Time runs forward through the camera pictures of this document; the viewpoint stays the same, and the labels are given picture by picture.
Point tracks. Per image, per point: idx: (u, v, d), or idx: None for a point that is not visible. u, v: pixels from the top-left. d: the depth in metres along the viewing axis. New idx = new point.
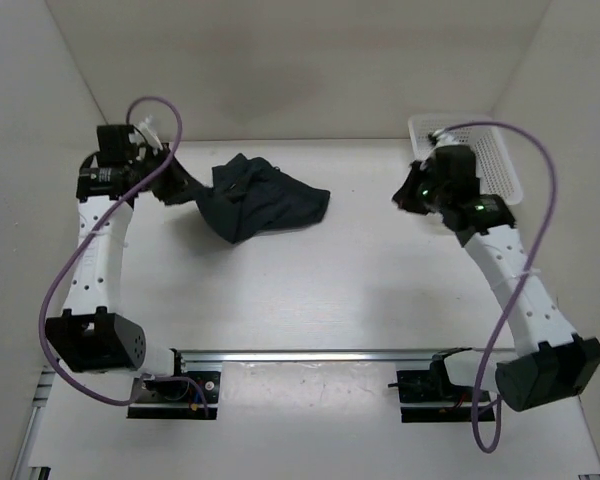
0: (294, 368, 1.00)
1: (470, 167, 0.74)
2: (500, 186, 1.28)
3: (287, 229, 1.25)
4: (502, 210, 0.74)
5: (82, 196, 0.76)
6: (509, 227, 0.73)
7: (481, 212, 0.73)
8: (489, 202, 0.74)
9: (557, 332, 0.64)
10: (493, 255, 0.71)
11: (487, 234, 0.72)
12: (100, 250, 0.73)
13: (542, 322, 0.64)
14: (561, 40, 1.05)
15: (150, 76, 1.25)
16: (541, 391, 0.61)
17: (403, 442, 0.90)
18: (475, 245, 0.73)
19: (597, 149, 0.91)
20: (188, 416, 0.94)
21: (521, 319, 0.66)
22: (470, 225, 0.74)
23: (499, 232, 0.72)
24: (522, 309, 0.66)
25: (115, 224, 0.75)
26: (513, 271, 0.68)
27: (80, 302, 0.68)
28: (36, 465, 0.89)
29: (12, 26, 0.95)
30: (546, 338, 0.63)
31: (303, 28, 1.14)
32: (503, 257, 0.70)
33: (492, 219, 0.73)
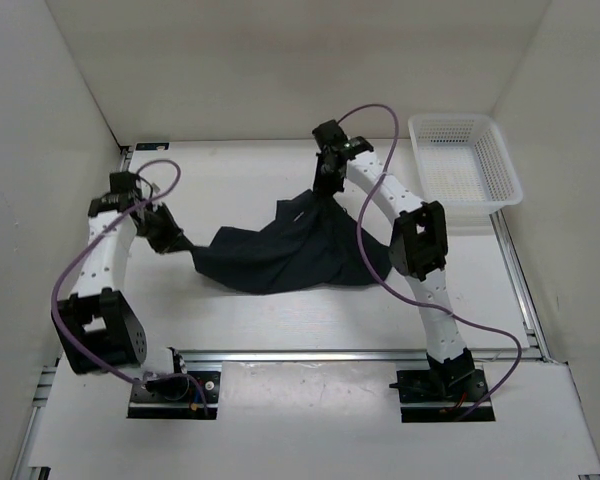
0: (294, 367, 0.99)
1: (335, 128, 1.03)
2: (499, 186, 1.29)
3: (345, 292, 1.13)
4: (364, 142, 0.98)
5: (93, 211, 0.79)
6: (370, 151, 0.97)
7: (350, 149, 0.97)
8: (353, 141, 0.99)
9: (410, 202, 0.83)
10: (362, 171, 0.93)
11: (355, 161, 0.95)
12: (109, 246, 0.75)
13: (400, 200, 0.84)
14: (561, 40, 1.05)
15: (150, 76, 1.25)
16: (416, 250, 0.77)
17: (403, 441, 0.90)
18: (351, 171, 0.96)
19: (597, 148, 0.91)
20: (188, 416, 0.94)
21: (388, 203, 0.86)
22: (344, 157, 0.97)
23: (363, 156, 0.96)
24: (385, 197, 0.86)
25: (122, 232, 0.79)
26: (375, 175, 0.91)
27: (86, 287, 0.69)
28: (36, 465, 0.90)
29: (13, 26, 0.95)
30: (404, 208, 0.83)
31: (303, 27, 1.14)
32: (369, 170, 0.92)
33: (358, 148, 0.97)
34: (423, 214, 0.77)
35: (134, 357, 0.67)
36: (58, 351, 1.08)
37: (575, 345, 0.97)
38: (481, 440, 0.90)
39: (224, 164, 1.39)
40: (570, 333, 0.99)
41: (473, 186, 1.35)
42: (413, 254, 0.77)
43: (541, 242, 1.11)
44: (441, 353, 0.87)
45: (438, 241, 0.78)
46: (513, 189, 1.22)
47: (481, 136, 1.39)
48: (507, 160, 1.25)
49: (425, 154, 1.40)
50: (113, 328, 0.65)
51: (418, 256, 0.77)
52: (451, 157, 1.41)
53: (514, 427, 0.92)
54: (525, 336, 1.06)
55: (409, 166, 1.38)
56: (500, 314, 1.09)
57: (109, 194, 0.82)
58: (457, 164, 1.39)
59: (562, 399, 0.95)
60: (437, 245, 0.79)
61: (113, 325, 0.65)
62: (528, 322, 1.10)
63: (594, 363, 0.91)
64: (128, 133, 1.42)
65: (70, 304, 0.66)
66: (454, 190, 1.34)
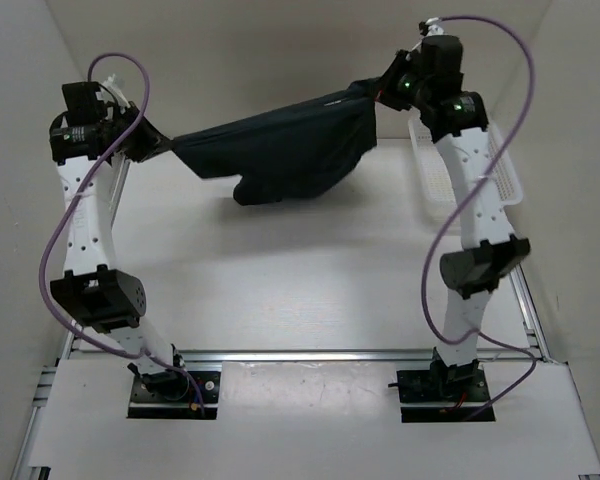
0: (294, 368, 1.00)
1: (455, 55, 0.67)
2: None
3: (346, 292, 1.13)
4: (479, 113, 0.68)
5: (59, 157, 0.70)
6: (481, 130, 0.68)
7: (460, 110, 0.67)
8: (465, 100, 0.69)
9: (497, 230, 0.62)
10: (459, 156, 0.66)
11: (459, 136, 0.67)
12: (91, 210, 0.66)
13: (487, 222, 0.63)
14: (561, 40, 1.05)
15: (150, 75, 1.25)
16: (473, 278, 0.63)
17: (403, 441, 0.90)
18: (445, 145, 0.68)
19: (598, 147, 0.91)
20: (187, 416, 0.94)
21: (470, 219, 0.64)
22: (446, 117, 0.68)
23: (472, 134, 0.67)
24: (473, 209, 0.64)
25: (99, 187, 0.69)
26: (472, 171, 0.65)
27: (79, 264, 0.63)
28: (36, 465, 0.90)
29: (12, 25, 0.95)
30: (488, 237, 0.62)
31: (303, 27, 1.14)
32: (470, 158, 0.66)
33: (469, 118, 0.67)
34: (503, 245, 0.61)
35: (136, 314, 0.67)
36: (58, 351, 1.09)
37: (576, 345, 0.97)
38: (482, 440, 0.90)
39: None
40: (570, 333, 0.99)
41: None
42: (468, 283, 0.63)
43: (542, 241, 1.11)
44: (453, 359, 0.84)
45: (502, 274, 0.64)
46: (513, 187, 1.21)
47: None
48: (507, 161, 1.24)
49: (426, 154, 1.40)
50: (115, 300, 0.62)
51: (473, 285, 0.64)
52: None
53: (514, 428, 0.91)
54: (526, 336, 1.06)
55: (409, 166, 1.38)
56: (501, 314, 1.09)
57: (70, 129, 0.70)
58: None
59: (562, 399, 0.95)
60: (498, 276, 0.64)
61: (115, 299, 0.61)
62: (528, 322, 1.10)
63: (594, 362, 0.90)
64: None
65: (64, 283, 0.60)
66: None
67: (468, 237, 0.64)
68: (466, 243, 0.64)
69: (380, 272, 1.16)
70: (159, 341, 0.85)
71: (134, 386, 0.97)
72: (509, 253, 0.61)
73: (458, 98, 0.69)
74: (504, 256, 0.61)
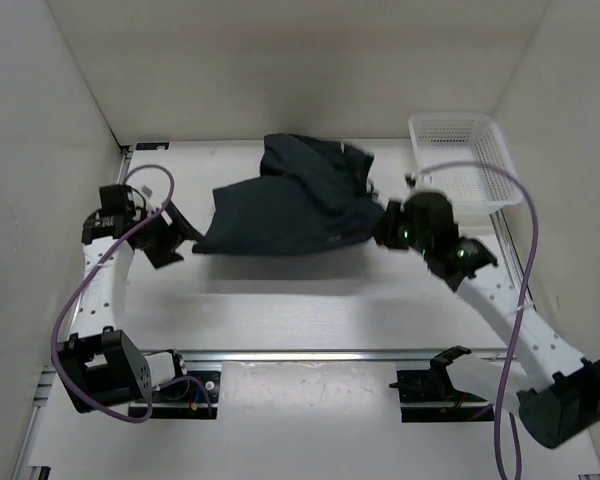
0: (294, 368, 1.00)
1: (445, 217, 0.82)
2: (499, 185, 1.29)
3: (345, 292, 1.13)
4: (483, 250, 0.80)
5: (87, 237, 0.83)
6: (493, 264, 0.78)
7: (465, 260, 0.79)
8: (468, 246, 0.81)
9: (567, 361, 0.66)
10: (486, 295, 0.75)
11: (474, 278, 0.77)
12: (106, 281, 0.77)
13: (550, 352, 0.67)
14: (561, 40, 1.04)
15: (150, 75, 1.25)
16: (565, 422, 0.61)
17: (403, 441, 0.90)
18: (465, 289, 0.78)
19: (598, 148, 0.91)
20: (188, 416, 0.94)
21: (530, 354, 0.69)
22: (460, 269, 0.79)
23: (484, 272, 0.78)
24: (527, 344, 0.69)
25: (118, 262, 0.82)
26: (508, 305, 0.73)
27: (87, 327, 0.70)
28: (36, 465, 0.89)
29: (12, 25, 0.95)
30: (560, 370, 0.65)
31: (303, 27, 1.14)
32: (496, 293, 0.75)
33: (476, 258, 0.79)
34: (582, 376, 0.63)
35: (139, 392, 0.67)
36: None
37: (575, 345, 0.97)
38: (481, 440, 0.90)
39: (224, 164, 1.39)
40: (570, 333, 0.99)
41: (473, 186, 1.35)
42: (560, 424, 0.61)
43: (542, 242, 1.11)
44: (461, 385, 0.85)
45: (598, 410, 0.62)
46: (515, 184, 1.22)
47: (481, 137, 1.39)
48: (507, 161, 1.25)
49: (426, 154, 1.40)
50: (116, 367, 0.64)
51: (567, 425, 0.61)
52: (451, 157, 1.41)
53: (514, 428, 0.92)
54: None
55: (409, 166, 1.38)
56: None
57: (102, 217, 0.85)
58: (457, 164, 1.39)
59: None
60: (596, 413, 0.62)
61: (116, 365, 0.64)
62: None
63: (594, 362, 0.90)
64: (128, 133, 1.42)
65: (71, 346, 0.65)
66: (454, 189, 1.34)
67: (538, 373, 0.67)
68: (539, 382, 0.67)
69: (380, 272, 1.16)
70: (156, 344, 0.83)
71: None
72: (595, 389, 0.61)
73: (460, 244, 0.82)
74: (590, 391, 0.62)
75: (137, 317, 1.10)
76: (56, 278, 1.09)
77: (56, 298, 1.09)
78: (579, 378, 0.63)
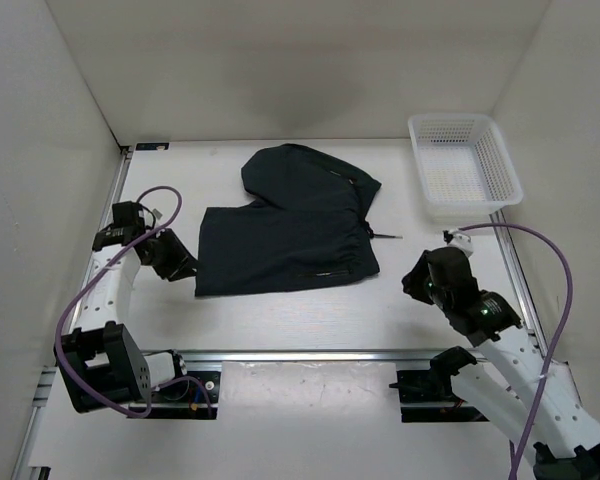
0: (294, 367, 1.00)
1: (466, 272, 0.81)
2: (499, 185, 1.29)
3: (345, 292, 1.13)
4: (506, 308, 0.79)
5: (97, 244, 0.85)
6: (516, 327, 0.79)
7: (487, 318, 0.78)
8: (490, 303, 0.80)
9: (587, 431, 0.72)
10: (509, 359, 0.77)
11: (498, 340, 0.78)
12: (111, 281, 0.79)
13: (572, 424, 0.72)
14: (561, 40, 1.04)
15: (150, 76, 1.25)
16: None
17: (403, 441, 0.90)
18: (488, 348, 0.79)
19: (598, 148, 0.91)
20: (188, 416, 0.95)
21: (553, 423, 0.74)
22: (481, 326, 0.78)
23: (508, 334, 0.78)
24: (551, 414, 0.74)
25: (125, 266, 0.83)
26: (531, 372, 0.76)
27: (90, 322, 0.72)
28: (36, 465, 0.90)
29: (12, 26, 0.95)
30: (581, 442, 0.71)
31: (303, 27, 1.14)
32: (519, 359, 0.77)
33: (498, 317, 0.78)
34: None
35: (138, 393, 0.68)
36: None
37: (575, 345, 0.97)
38: (481, 440, 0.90)
39: (224, 164, 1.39)
40: (570, 333, 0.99)
41: (473, 186, 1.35)
42: None
43: (542, 242, 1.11)
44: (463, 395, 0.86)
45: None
46: (513, 187, 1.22)
47: (482, 136, 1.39)
48: (507, 160, 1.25)
49: (426, 154, 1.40)
50: (117, 360, 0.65)
51: None
52: (451, 156, 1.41)
53: None
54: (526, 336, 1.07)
55: (409, 165, 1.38)
56: None
57: (114, 228, 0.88)
58: (457, 164, 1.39)
59: None
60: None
61: (117, 357, 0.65)
62: (528, 322, 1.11)
63: (594, 362, 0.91)
64: (128, 133, 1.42)
65: (73, 340, 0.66)
66: (454, 189, 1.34)
67: (560, 442, 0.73)
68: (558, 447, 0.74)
69: (380, 272, 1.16)
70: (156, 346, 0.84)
71: None
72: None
73: (483, 301, 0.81)
74: None
75: (137, 317, 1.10)
76: (56, 278, 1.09)
77: (56, 298, 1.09)
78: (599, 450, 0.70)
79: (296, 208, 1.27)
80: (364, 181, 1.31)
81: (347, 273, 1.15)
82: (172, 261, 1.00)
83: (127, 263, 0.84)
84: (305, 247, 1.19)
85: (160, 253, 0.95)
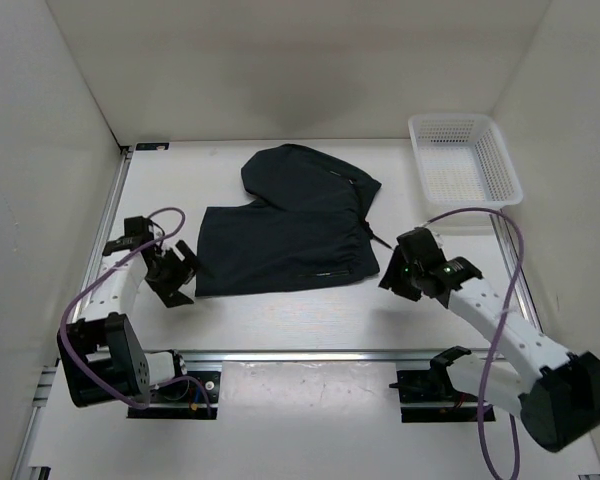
0: (294, 367, 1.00)
1: (429, 241, 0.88)
2: (500, 184, 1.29)
3: (345, 292, 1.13)
4: (469, 267, 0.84)
5: (107, 250, 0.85)
6: (479, 278, 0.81)
7: (451, 275, 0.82)
8: (454, 265, 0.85)
9: (554, 354, 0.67)
10: (472, 304, 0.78)
11: (461, 289, 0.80)
12: (118, 279, 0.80)
13: (536, 349, 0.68)
14: (561, 40, 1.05)
15: (150, 76, 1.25)
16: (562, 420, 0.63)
17: (404, 441, 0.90)
18: (454, 301, 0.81)
19: (598, 148, 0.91)
20: (188, 416, 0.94)
21: (518, 353, 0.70)
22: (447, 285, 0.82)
23: (470, 284, 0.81)
24: (514, 342, 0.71)
25: (132, 267, 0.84)
26: (493, 311, 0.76)
27: (94, 313, 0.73)
28: (36, 465, 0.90)
29: (12, 26, 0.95)
30: (547, 363, 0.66)
31: (303, 27, 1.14)
32: (482, 302, 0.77)
33: (462, 274, 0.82)
34: (569, 371, 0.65)
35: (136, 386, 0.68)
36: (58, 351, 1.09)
37: (575, 345, 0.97)
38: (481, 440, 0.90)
39: (224, 164, 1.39)
40: (570, 333, 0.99)
41: (473, 186, 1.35)
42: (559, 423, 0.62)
43: (542, 242, 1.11)
44: (461, 387, 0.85)
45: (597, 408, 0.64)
46: (513, 186, 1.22)
47: (482, 136, 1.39)
48: (507, 160, 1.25)
49: (426, 155, 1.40)
50: (117, 349, 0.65)
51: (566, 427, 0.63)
52: (451, 156, 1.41)
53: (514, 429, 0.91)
54: None
55: (409, 166, 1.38)
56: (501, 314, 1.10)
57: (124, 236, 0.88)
58: (457, 164, 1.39)
59: None
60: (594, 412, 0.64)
61: (116, 346, 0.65)
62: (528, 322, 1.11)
63: None
64: (128, 133, 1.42)
65: (76, 329, 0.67)
66: (454, 189, 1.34)
67: (527, 371, 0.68)
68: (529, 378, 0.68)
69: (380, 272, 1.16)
70: None
71: None
72: (585, 383, 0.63)
73: (447, 264, 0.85)
74: (580, 384, 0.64)
75: (136, 317, 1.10)
76: (56, 278, 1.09)
77: (56, 298, 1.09)
78: (568, 372, 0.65)
79: (298, 208, 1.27)
80: (364, 181, 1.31)
81: (348, 273, 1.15)
82: (177, 275, 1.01)
83: (133, 264, 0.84)
84: (306, 248, 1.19)
85: (167, 266, 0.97)
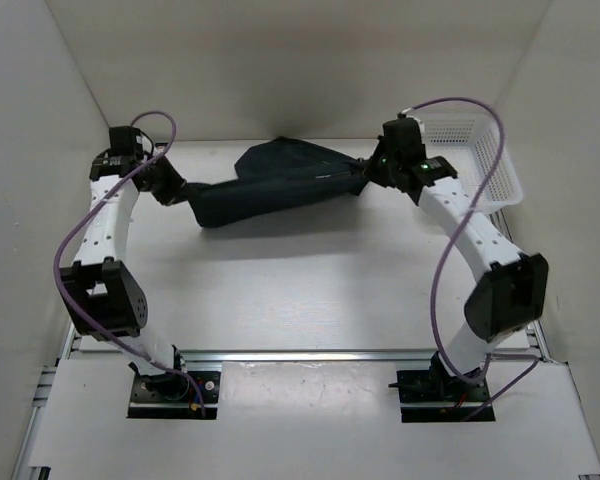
0: (294, 368, 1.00)
1: (413, 133, 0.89)
2: (500, 184, 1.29)
3: (345, 292, 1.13)
4: (445, 166, 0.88)
5: (94, 175, 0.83)
6: (452, 179, 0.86)
7: (427, 171, 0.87)
8: (432, 162, 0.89)
9: (505, 252, 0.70)
10: (441, 201, 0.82)
11: (434, 187, 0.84)
12: (110, 215, 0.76)
13: (490, 247, 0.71)
14: (561, 40, 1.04)
15: (150, 76, 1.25)
16: (500, 309, 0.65)
17: (403, 441, 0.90)
18: (426, 198, 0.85)
19: (598, 148, 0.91)
20: (187, 416, 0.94)
21: (474, 249, 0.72)
22: (420, 179, 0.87)
23: (443, 182, 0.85)
24: (471, 240, 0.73)
25: (123, 197, 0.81)
26: (458, 210, 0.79)
27: (90, 255, 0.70)
28: (36, 465, 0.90)
29: (11, 26, 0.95)
30: (497, 259, 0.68)
31: (303, 27, 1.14)
32: (450, 200, 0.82)
33: (436, 173, 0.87)
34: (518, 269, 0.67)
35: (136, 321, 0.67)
36: (58, 351, 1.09)
37: (575, 345, 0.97)
38: (481, 440, 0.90)
39: (223, 163, 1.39)
40: (570, 333, 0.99)
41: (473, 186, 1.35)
42: (499, 312, 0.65)
43: (541, 241, 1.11)
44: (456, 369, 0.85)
45: (532, 304, 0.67)
46: (513, 186, 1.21)
47: (481, 136, 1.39)
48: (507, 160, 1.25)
49: (426, 154, 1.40)
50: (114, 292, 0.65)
51: (503, 316, 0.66)
52: (451, 157, 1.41)
53: (513, 428, 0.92)
54: (525, 336, 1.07)
55: None
56: None
57: (109, 157, 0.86)
58: (457, 164, 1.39)
59: (562, 398, 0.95)
60: (530, 307, 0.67)
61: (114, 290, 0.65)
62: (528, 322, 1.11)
63: (593, 362, 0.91)
64: None
65: (73, 272, 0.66)
66: None
67: (478, 265, 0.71)
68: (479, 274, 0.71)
69: (381, 272, 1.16)
70: (159, 343, 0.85)
71: (135, 378, 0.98)
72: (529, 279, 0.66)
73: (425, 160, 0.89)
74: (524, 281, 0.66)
75: None
76: None
77: (56, 298, 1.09)
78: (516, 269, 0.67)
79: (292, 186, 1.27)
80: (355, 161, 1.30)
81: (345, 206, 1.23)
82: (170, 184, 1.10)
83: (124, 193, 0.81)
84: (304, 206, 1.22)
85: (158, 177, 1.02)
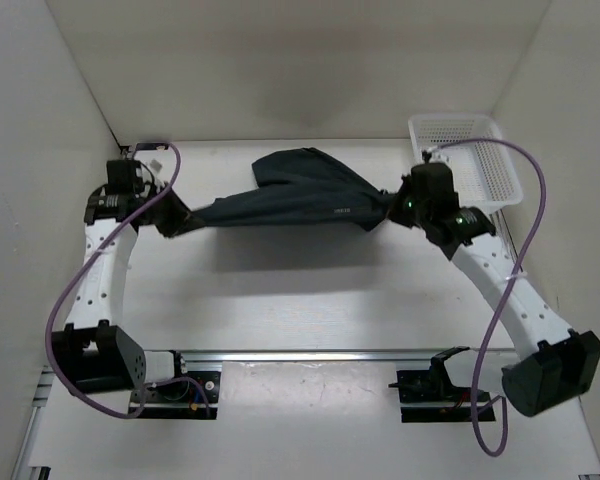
0: (294, 368, 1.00)
1: (446, 184, 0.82)
2: (501, 184, 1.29)
3: (345, 292, 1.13)
4: (481, 218, 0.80)
5: (89, 218, 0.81)
6: (491, 236, 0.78)
7: (461, 226, 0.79)
8: (468, 215, 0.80)
9: (555, 330, 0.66)
10: (479, 263, 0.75)
11: (471, 245, 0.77)
12: (105, 268, 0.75)
13: (538, 322, 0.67)
14: (561, 40, 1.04)
15: (150, 76, 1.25)
16: (545, 391, 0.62)
17: (403, 441, 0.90)
18: (461, 255, 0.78)
19: (598, 147, 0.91)
20: (187, 416, 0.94)
21: (518, 322, 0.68)
22: (456, 236, 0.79)
23: (482, 240, 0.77)
24: (516, 311, 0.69)
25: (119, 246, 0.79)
26: (500, 274, 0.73)
27: (83, 317, 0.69)
28: (36, 465, 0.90)
29: (11, 25, 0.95)
30: (546, 338, 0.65)
31: (303, 27, 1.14)
32: (490, 262, 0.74)
33: (475, 228, 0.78)
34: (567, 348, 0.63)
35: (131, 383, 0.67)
36: None
37: None
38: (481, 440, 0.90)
39: (224, 164, 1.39)
40: None
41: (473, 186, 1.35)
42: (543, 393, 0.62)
43: (541, 242, 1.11)
44: (460, 379, 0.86)
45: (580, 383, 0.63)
46: (517, 186, 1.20)
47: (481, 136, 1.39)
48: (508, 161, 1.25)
49: None
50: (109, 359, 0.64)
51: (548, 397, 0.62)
52: (451, 157, 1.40)
53: (513, 428, 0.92)
54: None
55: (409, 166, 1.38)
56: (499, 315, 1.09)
57: (105, 197, 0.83)
58: (457, 164, 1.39)
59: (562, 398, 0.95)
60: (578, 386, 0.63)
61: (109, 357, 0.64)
62: None
63: None
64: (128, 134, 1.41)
65: (66, 336, 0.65)
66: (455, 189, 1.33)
67: (524, 340, 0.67)
68: (525, 351, 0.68)
69: (381, 273, 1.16)
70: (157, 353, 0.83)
71: None
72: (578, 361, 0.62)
73: (460, 213, 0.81)
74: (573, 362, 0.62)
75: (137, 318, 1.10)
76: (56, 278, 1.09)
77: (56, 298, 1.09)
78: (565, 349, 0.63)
79: None
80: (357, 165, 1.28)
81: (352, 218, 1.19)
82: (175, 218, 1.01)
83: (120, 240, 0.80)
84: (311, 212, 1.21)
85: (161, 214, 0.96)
